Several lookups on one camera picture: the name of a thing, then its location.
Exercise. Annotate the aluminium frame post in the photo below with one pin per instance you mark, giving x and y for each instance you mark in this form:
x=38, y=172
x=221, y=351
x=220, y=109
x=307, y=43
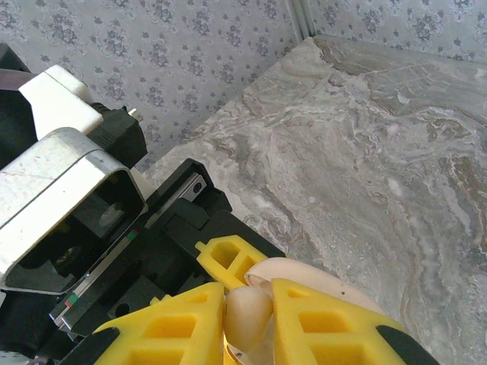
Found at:
x=302, y=19

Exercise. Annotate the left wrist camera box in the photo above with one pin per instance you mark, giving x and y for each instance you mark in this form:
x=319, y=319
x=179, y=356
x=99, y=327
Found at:
x=57, y=171

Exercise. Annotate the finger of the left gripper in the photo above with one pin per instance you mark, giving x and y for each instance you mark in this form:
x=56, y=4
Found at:
x=228, y=258
x=160, y=299

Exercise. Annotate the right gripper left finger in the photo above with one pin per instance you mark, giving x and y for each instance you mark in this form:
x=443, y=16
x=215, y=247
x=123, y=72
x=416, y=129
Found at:
x=163, y=334

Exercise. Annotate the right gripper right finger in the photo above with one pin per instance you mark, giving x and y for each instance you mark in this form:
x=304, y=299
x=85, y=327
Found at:
x=335, y=334

